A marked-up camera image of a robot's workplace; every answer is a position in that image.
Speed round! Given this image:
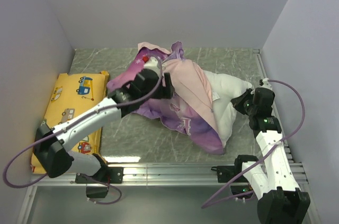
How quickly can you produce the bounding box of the aluminium front rail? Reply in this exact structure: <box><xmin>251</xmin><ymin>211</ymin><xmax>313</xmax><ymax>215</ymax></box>
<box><xmin>15</xmin><ymin>164</ymin><xmax>308</xmax><ymax>224</ymax></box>

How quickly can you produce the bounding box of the white pillow insert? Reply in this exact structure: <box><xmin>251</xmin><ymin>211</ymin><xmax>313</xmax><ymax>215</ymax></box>
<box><xmin>204</xmin><ymin>70</ymin><xmax>253</xmax><ymax>147</ymax></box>

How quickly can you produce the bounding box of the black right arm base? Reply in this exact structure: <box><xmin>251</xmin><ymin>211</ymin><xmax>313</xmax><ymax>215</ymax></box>
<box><xmin>211</xmin><ymin>165</ymin><xmax>256</xmax><ymax>201</ymax></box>

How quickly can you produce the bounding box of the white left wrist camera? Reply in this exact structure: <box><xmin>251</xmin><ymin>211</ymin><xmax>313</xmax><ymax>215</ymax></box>
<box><xmin>142</xmin><ymin>56</ymin><xmax>161</xmax><ymax>74</ymax></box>

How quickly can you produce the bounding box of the aluminium right side rail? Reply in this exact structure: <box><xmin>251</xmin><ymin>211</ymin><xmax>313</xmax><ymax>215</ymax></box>
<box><xmin>253</xmin><ymin>48</ymin><xmax>309</xmax><ymax>185</ymax></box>

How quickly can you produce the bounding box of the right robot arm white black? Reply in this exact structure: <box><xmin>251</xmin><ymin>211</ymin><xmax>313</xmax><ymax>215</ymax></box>
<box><xmin>231</xmin><ymin>87</ymin><xmax>310</xmax><ymax>223</ymax></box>

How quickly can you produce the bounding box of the pink pillowcase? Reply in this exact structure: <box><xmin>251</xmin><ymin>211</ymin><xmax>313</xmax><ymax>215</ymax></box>
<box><xmin>106</xmin><ymin>41</ymin><xmax>225</xmax><ymax>155</ymax></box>

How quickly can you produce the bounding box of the aluminium rail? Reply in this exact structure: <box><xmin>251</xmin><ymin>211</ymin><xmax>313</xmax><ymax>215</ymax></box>
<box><xmin>15</xmin><ymin>164</ymin><xmax>308</xmax><ymax>224</ymax></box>
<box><xmin>253</xmin><ymin>48</ymin><xmax>309</xmax><ymax>185</ymax></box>

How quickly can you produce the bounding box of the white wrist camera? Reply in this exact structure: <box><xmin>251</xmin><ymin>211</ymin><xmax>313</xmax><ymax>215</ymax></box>
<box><xmin>259</xmin><ymin>78</ymin><xmax>272</xmax><ymax>90</ymax></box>
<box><xmin>142</xmin><ymin>56</ymin><xmax>161</xmax><ymax>74</ymax></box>

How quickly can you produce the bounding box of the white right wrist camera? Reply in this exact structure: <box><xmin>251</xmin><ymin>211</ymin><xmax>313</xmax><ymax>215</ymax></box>
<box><xmin>259</xmin><ymin>78</ymin><xmax>272</xmax><ymax>90</ymax></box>

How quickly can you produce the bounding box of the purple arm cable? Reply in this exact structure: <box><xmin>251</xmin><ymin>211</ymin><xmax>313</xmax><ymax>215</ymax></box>
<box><xmin>201</xmin><ymin>79</ymin><xmax>306</xmax><ymax>209</ymax></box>
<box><xmin>2</xmin><ymin>56</ymin><xmax>164</xmax><ymax>205</ymax></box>

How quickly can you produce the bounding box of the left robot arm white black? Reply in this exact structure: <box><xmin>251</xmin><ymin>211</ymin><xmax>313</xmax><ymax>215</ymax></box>
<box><xmin>33</xmin><ymin>69</ymin><xmax>174</xmax><ymax>183</ymax></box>

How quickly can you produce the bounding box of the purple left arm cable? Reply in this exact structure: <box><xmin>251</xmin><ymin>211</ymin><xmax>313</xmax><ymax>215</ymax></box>
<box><xmin>2</xmin><ymin>56</ymin><xmax>164</xmax><ymax>205</ymax></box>

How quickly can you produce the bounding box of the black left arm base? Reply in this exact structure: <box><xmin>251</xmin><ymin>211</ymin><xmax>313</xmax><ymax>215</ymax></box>
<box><xmin>75</xmin><ymin>167</ymin><xmax>124</xmax><ymax>205</ymax></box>

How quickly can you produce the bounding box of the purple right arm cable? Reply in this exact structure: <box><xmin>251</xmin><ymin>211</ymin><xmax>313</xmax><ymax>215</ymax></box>
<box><xmin>201</xmin><ymin>79</ymin><xmax>306</xmax><ymax>209</ymax></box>

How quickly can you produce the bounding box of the yellow cartoon car pillow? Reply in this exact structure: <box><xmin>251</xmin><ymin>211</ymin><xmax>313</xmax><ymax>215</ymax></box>
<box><xmin>31</xmin><ymin>71</ymin><xmax>109</xmax><ymax>174</ymax></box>

